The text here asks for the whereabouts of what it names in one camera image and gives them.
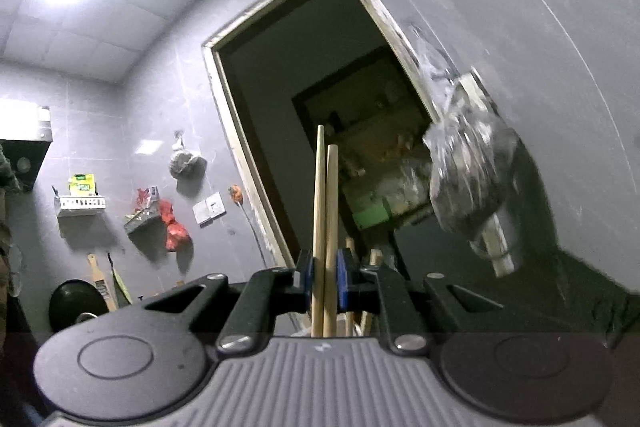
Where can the red bag on wall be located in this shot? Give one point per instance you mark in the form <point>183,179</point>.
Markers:
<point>176,234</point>

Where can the white wall switch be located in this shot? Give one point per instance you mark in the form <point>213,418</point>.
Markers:
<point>209,209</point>

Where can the wooden chopstick patterned tip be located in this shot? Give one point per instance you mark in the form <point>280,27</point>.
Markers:
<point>368,314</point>

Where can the white wall rack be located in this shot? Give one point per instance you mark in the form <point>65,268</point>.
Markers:
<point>81,199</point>

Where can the black wok pan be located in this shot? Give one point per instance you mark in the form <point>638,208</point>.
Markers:
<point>71,299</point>

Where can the grey metal wall rack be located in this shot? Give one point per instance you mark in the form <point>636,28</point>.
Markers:
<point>146,209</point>

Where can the grey cabinet box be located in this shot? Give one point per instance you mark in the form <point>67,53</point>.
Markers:
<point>425,248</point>

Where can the dark wooden shelf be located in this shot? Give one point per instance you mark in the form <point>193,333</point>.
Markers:
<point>371,111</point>

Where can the hanging plastic bag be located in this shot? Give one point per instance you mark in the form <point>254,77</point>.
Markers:
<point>472,148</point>

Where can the grey bag on wall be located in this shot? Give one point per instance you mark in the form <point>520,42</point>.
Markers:
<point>184,164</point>

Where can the wooden handled brush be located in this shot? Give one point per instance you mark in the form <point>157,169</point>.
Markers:
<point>100,282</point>

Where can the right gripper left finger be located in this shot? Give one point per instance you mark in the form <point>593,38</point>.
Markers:
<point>237,318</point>

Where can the green box on shelf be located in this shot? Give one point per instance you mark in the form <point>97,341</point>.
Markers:
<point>372,215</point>

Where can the orange wall hook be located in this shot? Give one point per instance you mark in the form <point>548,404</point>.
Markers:
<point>236,194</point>

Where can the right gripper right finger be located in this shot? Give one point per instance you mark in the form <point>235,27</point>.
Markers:
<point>412,319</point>

